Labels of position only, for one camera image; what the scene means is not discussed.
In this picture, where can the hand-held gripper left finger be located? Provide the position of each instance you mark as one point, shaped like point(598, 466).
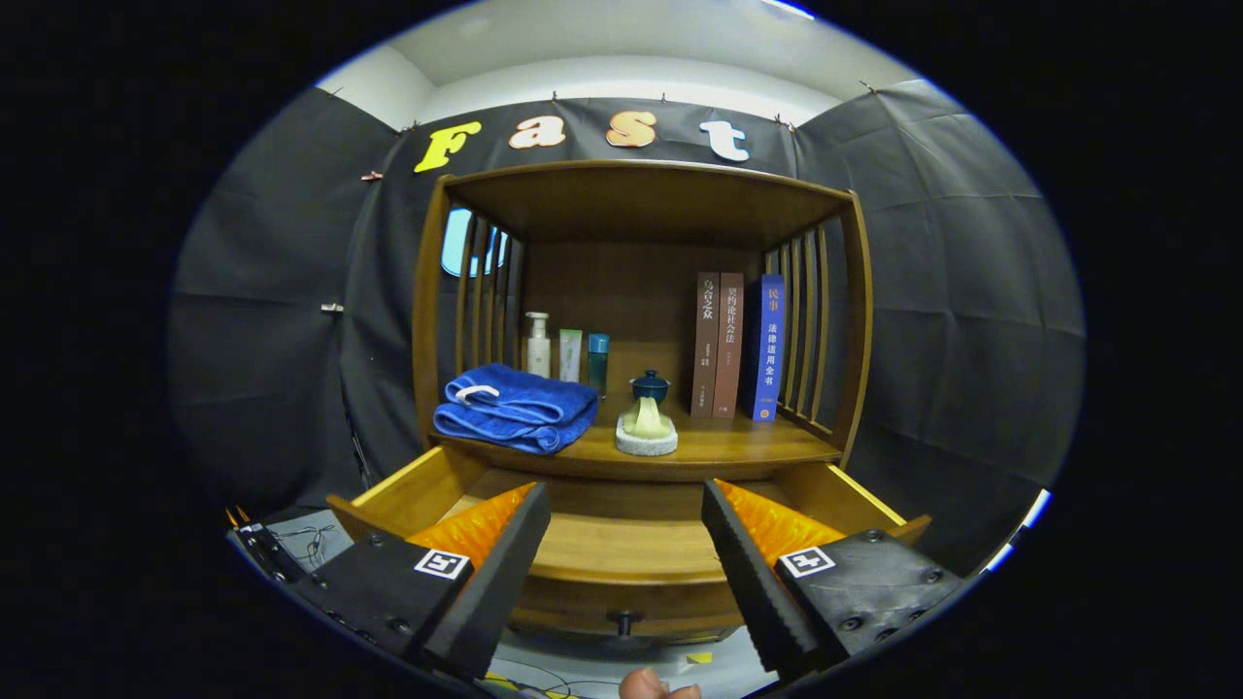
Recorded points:
point(505, 582)

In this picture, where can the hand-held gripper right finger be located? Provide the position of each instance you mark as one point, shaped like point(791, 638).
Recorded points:
point(748, 582)

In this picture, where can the wooden drawer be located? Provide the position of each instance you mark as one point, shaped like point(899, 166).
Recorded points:
point(621, 549)

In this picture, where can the wooden countertop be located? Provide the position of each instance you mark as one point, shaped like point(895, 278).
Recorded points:
point(738, 437)

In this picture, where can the wooden cabinet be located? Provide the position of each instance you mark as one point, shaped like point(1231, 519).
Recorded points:
point(641, 204)

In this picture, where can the folded blue towel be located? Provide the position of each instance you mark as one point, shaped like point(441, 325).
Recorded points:
point(524, 403)

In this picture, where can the dark blue lidded teacup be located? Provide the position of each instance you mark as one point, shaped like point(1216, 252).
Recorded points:
point(651, 386)

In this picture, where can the white pump bottle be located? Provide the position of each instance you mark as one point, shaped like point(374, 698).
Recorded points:
point(538, 354)

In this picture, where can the reddish brown book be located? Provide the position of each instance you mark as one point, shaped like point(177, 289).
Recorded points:
point(728, 349)

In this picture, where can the blue book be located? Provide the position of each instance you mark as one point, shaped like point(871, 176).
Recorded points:
point(769, 349)

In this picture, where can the dark brown book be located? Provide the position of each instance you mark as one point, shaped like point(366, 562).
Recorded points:
point(705, 349)

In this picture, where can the green and white tube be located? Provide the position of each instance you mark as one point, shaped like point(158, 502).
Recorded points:
point(570, 354)

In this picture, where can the teal bottle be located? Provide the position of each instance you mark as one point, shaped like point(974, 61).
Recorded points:
point(598, 359)

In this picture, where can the black backdrop cloth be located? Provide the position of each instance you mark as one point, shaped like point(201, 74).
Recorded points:
point(952, 291)

